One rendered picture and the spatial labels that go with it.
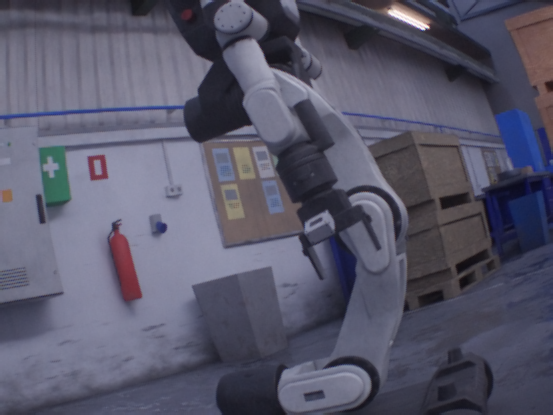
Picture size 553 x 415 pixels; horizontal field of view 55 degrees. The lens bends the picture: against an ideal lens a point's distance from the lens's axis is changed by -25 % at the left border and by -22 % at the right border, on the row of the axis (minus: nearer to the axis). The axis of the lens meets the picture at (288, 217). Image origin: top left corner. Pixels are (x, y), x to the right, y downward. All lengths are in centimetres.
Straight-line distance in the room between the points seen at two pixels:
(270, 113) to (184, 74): 478
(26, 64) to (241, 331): 282
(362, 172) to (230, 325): 360
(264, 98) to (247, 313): 365
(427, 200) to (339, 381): 376
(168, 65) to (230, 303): 226
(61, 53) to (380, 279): 413
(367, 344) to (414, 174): 378
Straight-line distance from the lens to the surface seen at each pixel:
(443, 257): 496
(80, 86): 505
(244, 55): 121
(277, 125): 114
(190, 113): 145
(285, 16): 143
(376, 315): 133
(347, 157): 133
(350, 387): 132
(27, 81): 476
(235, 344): 487
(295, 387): 135
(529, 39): 516
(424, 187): 500
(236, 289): 473
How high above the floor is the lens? 55
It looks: 5 degrees up
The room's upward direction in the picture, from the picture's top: 15 degrees counter-clockwise
